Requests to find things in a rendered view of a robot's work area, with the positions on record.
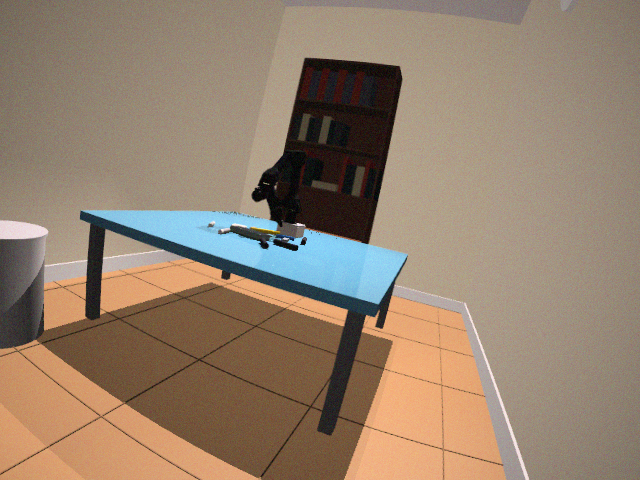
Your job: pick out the grey keyboard with white letter keys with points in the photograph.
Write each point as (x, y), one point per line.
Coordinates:
(249, 232)

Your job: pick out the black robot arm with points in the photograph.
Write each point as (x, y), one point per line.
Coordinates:
(271, 177)

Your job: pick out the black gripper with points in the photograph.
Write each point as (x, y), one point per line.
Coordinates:
(275, 211)

